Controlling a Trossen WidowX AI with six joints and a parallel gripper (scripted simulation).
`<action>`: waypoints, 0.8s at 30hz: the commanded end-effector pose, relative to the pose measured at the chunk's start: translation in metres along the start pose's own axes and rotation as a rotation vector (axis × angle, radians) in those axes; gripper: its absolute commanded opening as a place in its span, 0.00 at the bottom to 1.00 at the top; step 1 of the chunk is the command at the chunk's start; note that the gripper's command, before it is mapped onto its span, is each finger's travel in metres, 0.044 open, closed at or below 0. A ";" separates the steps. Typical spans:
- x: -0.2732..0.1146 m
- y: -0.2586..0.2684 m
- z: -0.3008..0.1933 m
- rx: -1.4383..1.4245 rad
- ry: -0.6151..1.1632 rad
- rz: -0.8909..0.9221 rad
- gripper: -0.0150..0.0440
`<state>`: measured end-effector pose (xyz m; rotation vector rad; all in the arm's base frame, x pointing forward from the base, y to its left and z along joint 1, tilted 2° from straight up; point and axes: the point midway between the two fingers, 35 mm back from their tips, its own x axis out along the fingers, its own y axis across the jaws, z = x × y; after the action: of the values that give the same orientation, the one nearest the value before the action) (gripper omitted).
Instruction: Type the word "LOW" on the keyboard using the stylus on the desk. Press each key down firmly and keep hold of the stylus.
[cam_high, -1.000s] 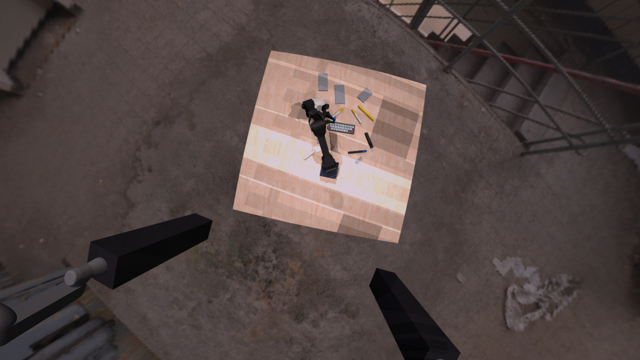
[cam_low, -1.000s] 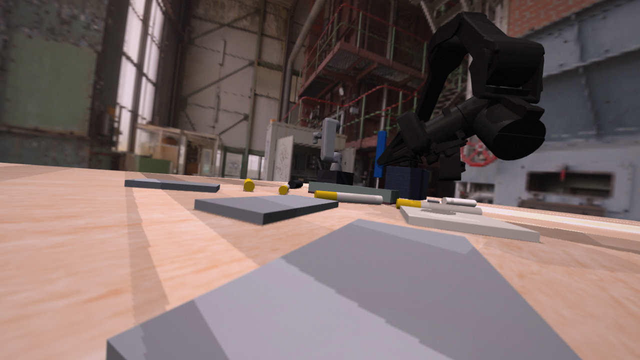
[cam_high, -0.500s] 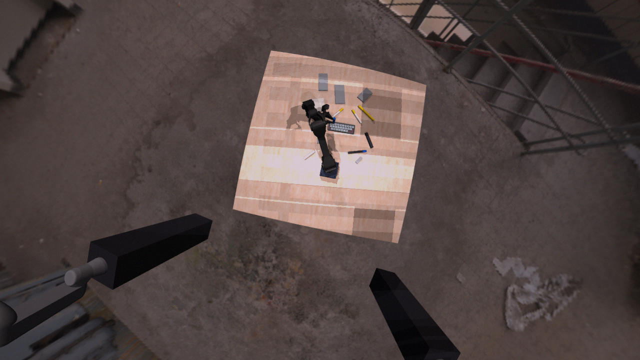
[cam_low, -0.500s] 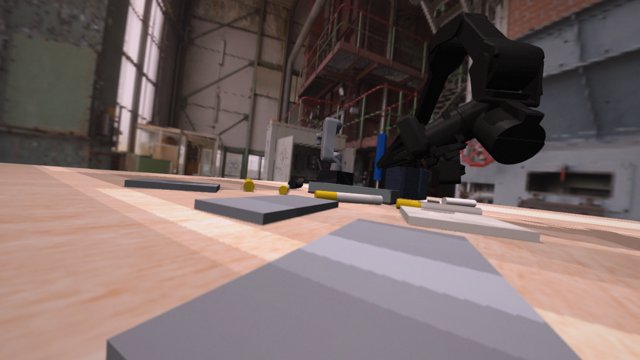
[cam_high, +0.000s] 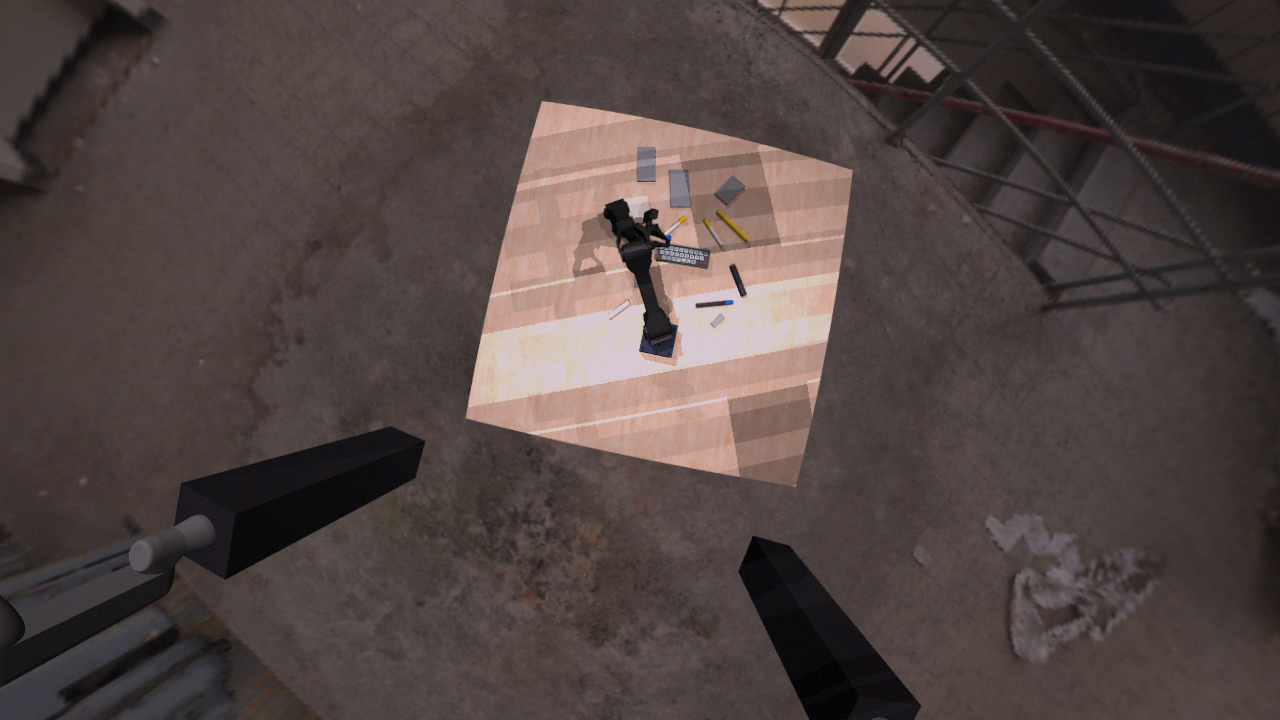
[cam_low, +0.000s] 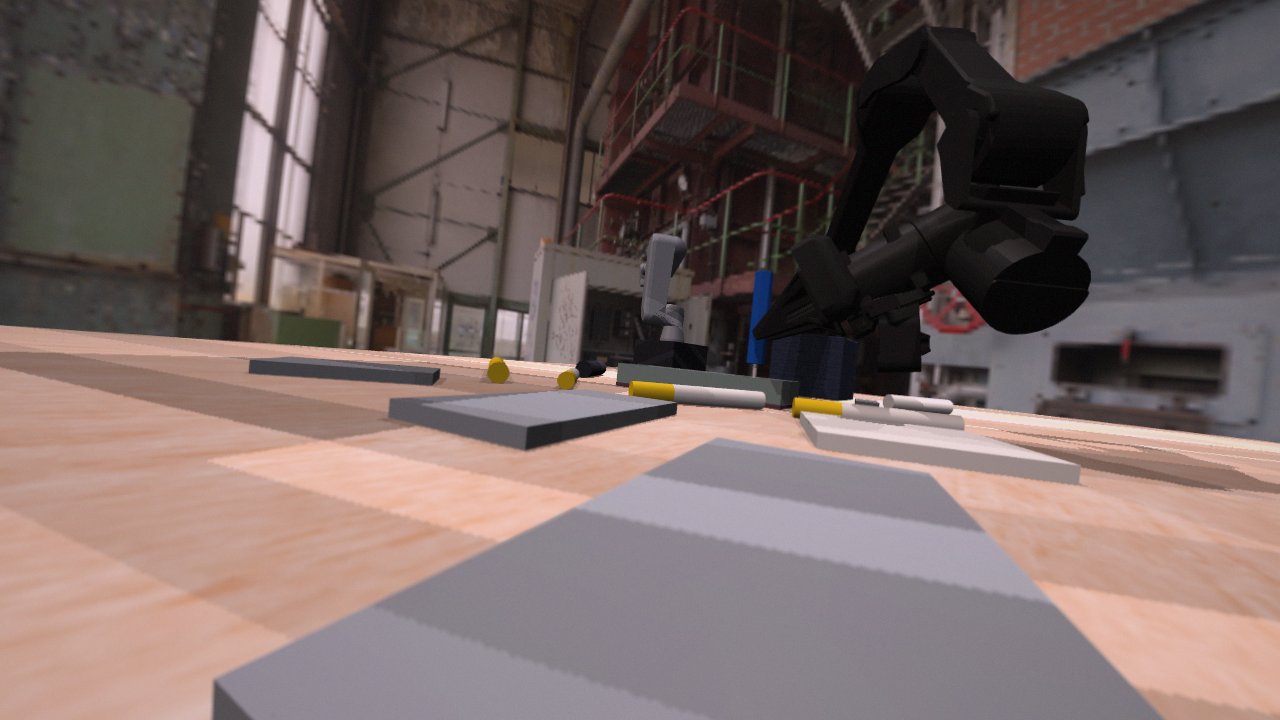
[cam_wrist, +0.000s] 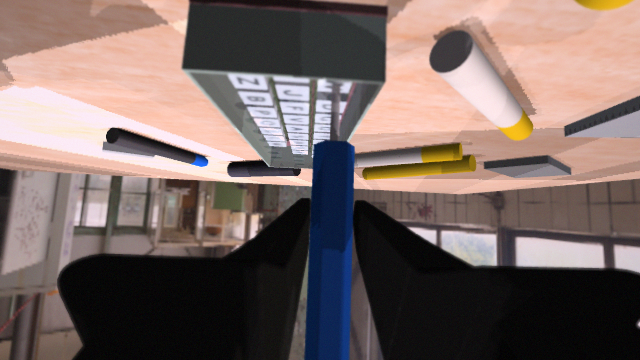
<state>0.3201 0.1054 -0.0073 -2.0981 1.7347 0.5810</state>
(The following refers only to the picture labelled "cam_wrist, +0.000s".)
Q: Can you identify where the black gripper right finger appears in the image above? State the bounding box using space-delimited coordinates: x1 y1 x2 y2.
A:
353 200 640 360

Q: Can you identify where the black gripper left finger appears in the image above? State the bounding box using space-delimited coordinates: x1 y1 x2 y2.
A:
57 198 311 360

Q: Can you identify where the grey keyboard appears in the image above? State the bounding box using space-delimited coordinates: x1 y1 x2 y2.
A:
179 0 388 169

